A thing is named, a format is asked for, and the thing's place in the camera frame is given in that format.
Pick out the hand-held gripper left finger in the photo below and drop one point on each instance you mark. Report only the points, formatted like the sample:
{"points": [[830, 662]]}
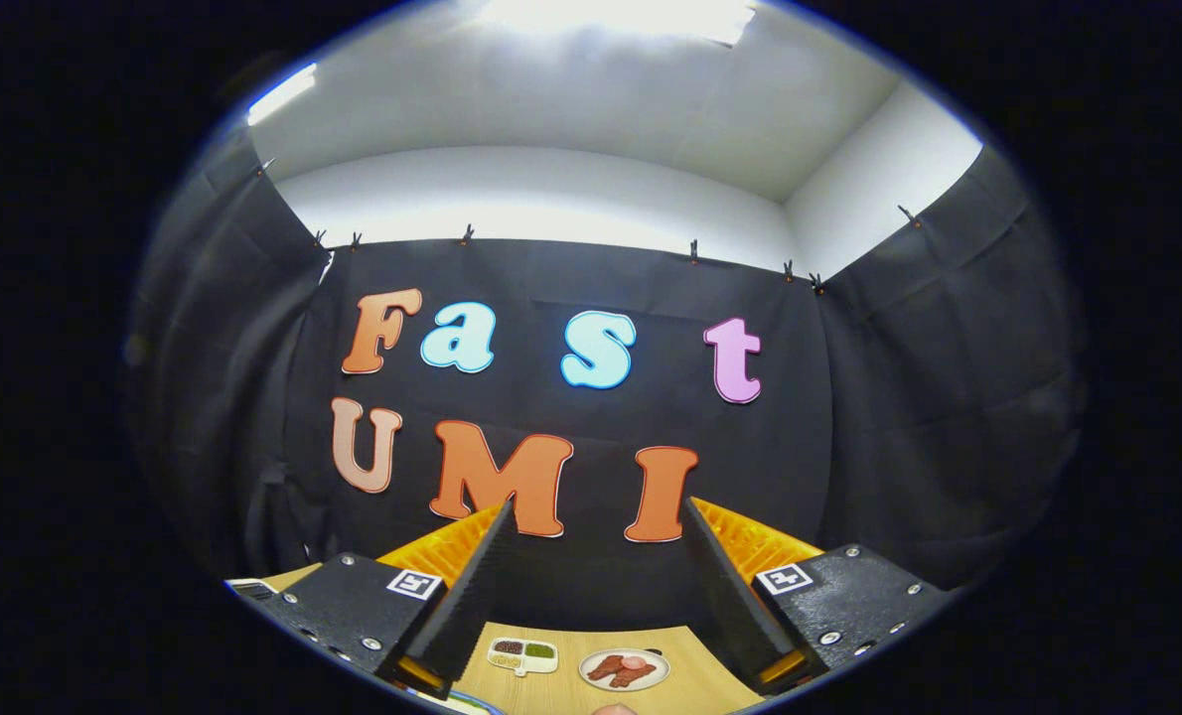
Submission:
{"points": [[467, 606]]}

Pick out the blue plate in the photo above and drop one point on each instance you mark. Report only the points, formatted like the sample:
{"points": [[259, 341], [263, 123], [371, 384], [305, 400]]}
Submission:
{"points": [[485, 706]]}

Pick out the white toaster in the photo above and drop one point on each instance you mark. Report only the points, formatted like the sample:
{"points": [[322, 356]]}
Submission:
{"points": [[253, 588]]}

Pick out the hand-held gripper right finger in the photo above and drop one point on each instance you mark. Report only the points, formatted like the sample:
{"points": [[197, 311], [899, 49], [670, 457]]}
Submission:
{"points": [[735, 606]]}

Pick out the white round plate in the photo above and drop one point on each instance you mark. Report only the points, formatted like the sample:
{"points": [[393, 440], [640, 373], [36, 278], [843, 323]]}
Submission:
{"points": [[659, 667]]}

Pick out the row of black cloth clips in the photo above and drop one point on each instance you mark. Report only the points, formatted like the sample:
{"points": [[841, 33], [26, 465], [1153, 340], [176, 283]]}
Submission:
{"points": [[467, 234]]}

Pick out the ceiling light panel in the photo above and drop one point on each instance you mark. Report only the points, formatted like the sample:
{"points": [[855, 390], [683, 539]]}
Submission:
{"points": [[283, 92]]}

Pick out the white divided bean dish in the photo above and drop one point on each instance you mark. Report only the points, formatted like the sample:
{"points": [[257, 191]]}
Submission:
{"points": [[539, 651]]}

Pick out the brown meat piece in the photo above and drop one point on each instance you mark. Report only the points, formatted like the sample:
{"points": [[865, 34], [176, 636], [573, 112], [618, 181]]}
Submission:
{"points": [[633, 675], [603, 666]]}

